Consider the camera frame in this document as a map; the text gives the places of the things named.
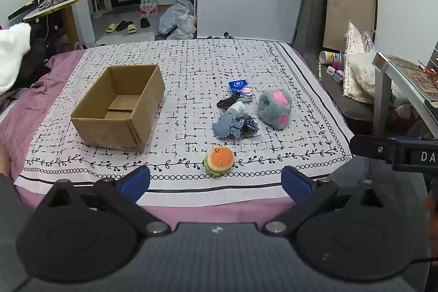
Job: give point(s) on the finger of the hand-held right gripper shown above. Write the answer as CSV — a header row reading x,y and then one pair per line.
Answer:
x,y
371,146

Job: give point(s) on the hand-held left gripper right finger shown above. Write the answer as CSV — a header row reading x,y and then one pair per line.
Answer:
x,y
296,184

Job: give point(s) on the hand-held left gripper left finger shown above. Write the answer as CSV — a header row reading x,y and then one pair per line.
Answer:
x,y
137,181

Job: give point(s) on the brown cardboard box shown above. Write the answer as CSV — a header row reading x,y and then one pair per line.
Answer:
x,y
102,134

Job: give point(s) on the grey pink paw plush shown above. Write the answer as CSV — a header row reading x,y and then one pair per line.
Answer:
x,y
270,107

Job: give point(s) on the grey folding table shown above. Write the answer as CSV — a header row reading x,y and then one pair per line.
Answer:
x,y
380,100

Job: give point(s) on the dark grey bench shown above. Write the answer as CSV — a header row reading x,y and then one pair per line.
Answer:
x,y
337,98

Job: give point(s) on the dark cloth in clear packet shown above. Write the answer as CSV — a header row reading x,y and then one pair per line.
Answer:
x,y
249,127

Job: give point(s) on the pillow in plastic bag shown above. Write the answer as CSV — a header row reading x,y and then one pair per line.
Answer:
x,y
359,73

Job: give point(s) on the purple cube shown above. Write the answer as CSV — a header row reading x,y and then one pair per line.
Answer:
x,y
339,76

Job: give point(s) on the burger plush toy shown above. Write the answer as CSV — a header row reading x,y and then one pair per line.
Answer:
x,y
220,158

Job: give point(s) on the white charger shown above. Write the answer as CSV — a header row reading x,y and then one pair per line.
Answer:
x,y
331,71

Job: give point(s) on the pink fluffy ball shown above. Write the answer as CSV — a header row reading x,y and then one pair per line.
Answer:
x,y
338,65

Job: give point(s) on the blue denim cloth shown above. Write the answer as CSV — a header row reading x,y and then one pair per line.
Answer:
x,y
224,126

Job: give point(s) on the yellow white cup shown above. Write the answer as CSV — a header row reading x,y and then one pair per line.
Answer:
x,y
330,57

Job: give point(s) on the black sock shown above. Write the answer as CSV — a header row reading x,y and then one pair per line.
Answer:
x,y
226,102

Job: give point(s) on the blue tissue pack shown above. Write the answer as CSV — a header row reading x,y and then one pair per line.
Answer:
x,y
239,86

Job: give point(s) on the wooden board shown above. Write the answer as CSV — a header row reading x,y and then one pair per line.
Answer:
x,y
349,11

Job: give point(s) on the yellow slippers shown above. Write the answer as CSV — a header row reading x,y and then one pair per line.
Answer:
x,y
126,38

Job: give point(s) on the dark grey leaning panel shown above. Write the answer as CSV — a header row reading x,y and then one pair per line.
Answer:
x,y
311,15

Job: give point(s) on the yellow slipper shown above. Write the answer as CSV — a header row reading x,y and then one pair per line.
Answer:
x,y
112,28
131,29

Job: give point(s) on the black slipper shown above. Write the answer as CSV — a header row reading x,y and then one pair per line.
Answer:
x,y
125,26
144,22

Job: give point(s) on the black cloth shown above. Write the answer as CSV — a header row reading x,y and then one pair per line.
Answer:
x,y
36,56

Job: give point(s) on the white plastic bag red print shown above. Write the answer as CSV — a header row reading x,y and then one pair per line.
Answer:
x,y
186,27

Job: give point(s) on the large white plastic bag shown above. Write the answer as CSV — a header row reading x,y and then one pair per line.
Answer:
x,y
174,13

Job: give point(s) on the red-white snack bag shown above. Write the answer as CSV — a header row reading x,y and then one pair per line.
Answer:
x,y
149,7

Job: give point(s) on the white fluffy cloth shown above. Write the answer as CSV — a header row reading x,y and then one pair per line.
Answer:
x,y
12,52

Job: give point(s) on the black storage box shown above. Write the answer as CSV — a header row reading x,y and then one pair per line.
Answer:
x,y
48,23

